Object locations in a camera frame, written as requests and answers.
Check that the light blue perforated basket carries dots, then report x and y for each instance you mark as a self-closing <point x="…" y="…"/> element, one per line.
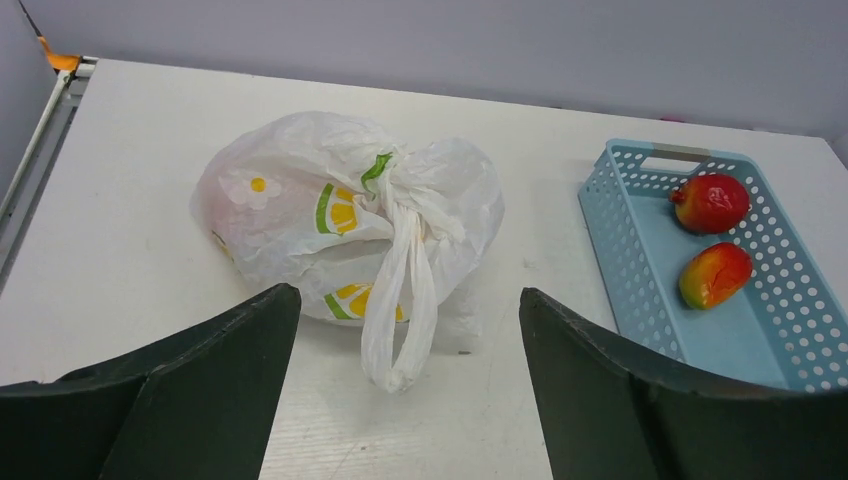
<point x="785" y="328"/>

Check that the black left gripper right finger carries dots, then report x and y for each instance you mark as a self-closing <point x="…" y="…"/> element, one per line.
<point x="612" y="409"/>

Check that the red fake pomegranate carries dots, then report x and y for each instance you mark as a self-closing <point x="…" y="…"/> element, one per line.
<point x="710" y="204"/>

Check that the red yellow fake mango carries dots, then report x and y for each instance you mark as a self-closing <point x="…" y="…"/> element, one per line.
<point x="714" y="275"/>

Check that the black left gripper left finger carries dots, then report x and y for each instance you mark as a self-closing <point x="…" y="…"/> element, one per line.
<point x="198" y="404"/>

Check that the metal table edge rail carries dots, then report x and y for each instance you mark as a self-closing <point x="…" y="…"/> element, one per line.
<point x="31" y="177"/>

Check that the white plastic bag lemon print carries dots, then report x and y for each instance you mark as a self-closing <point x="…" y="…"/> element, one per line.
<point x="370" y="233"/>

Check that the orange tape corner piece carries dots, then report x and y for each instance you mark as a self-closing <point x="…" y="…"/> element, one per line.
<point x="58" y="61"/>

